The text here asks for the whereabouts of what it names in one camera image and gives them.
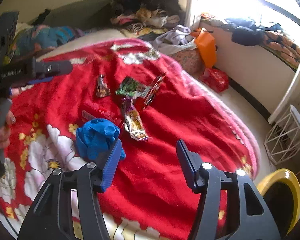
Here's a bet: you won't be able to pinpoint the teal floral cloth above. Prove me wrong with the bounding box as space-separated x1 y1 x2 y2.
4 24 78 63

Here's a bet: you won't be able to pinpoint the orange bag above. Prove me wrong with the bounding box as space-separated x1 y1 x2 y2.
191 28 218 68

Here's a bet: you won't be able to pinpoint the black sock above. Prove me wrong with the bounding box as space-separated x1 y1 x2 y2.
36 8 52 26

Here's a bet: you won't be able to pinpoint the beige bed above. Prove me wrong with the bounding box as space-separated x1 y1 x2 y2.
32 27 131 61

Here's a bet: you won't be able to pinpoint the orange and white clothes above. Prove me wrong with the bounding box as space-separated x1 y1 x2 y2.
201 12 226 25

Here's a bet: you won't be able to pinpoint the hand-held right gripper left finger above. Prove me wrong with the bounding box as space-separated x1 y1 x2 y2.
17 139 123 240

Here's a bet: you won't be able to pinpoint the grey padded headboard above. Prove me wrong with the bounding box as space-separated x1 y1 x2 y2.
15 0 116 31

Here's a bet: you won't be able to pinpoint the pale grey garment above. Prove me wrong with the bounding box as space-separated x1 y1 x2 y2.
153 24 198 53

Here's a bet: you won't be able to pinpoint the yellow rimmed black bin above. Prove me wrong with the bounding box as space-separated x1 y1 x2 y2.
256 168 300 236

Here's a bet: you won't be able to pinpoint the black clothes heap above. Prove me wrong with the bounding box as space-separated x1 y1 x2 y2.
110 0 183 18

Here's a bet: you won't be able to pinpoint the white wire stool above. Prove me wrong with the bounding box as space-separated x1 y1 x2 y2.
263 104 300 166

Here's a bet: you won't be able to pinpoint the dark snack wrapper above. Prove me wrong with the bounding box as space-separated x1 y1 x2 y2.
96 74 111 98

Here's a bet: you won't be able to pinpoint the red plastic bag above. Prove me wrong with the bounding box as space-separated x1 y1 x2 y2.
198 67 229 93

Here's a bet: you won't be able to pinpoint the pile of folded clothes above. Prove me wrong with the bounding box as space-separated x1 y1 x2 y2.
110 7 182 35

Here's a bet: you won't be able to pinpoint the person's left hand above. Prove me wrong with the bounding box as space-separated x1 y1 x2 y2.
0 109 17 151

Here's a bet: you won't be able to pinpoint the red snack wrapper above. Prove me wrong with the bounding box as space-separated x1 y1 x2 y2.
139 72 167 111

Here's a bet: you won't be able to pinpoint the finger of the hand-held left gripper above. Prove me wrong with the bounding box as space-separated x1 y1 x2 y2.
26 77 53 85
32 57 73 78

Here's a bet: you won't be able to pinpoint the red floral blanket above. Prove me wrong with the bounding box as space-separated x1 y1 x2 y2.
0 39 259 240

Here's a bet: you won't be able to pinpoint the sheer white curtain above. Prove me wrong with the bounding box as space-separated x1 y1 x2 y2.
185 0 203 28

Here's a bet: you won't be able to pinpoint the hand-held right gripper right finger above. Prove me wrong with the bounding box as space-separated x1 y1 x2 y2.
176 139 282 240

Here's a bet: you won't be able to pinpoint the green snack wrapper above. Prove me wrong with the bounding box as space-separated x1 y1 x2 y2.
115 77 147 97

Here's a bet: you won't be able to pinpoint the small pink wrapper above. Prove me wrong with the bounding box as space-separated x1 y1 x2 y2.
81 109 97 121

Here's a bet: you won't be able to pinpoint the floral storage box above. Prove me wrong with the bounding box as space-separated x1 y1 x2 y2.
168 47 206 76

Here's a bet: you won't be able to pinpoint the pink patterned quilt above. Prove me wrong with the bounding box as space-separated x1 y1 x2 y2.
262 29 300 68

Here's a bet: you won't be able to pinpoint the yellow snack wrapper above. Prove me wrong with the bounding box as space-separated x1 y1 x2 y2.
120 96 150 142

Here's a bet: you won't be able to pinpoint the window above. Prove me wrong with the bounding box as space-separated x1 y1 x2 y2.
202 0 300 28

